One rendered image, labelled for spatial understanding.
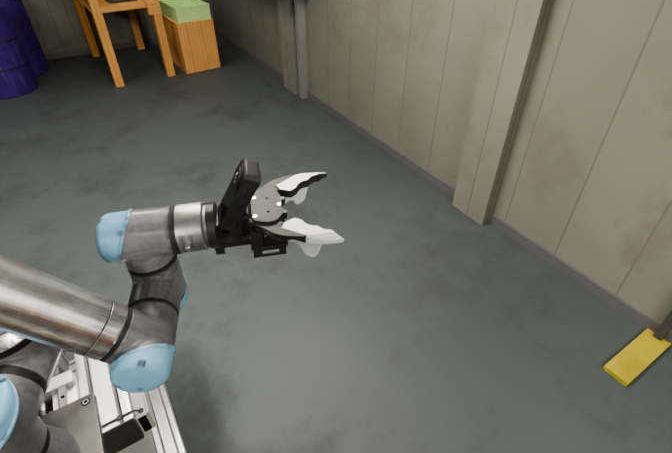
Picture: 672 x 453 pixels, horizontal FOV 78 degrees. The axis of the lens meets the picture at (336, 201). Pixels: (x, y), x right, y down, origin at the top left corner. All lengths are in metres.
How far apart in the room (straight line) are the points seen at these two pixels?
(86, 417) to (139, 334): 0.41
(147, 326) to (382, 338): 1.90
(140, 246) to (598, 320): 2.60
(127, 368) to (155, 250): 0.16
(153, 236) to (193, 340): 1.90
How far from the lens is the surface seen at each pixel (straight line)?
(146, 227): 0.66
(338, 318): 2.49
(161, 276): 0.71
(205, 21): 6.12
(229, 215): 0.63
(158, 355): 0.63
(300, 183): 0.69
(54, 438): 0.94
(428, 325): 2.52
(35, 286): 0.61
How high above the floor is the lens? 1.98
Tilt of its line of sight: 37 degrees down
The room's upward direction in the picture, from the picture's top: straight up
